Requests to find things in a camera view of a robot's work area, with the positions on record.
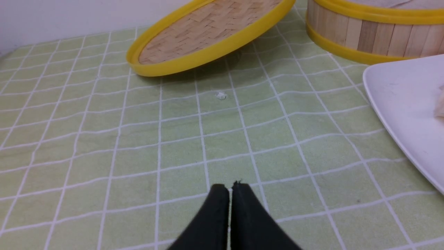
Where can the yellow bamboo steamer lid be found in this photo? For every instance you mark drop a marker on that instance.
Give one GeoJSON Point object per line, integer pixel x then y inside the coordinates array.
{"type": "Point", "coordinates": [202, 31]}

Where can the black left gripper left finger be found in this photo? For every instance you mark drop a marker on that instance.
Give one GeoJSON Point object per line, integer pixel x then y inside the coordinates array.
{"type": "Point", "coordinates": [208, 230]}

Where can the yellow bamboo steamer basket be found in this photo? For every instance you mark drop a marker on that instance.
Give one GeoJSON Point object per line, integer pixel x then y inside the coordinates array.
{"type": "Point", "coordinates": [377, 31]}

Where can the white square plate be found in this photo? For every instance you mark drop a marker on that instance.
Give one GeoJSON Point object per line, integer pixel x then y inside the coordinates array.
{"type": "Point", "coordinates": [403, 94]}

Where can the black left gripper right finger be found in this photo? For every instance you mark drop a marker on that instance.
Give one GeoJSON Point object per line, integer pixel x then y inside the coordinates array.
{"type": "Point", "coordinates": [252, 227]}

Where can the green checkered tablecloth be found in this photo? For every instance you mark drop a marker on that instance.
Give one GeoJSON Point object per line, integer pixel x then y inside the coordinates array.
{"type": "Point", "coordinates": [94, 156]}

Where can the small white crumb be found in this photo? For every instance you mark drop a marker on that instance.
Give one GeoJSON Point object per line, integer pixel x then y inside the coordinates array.
{"type": "Point", "coordinates": [221, 95]}

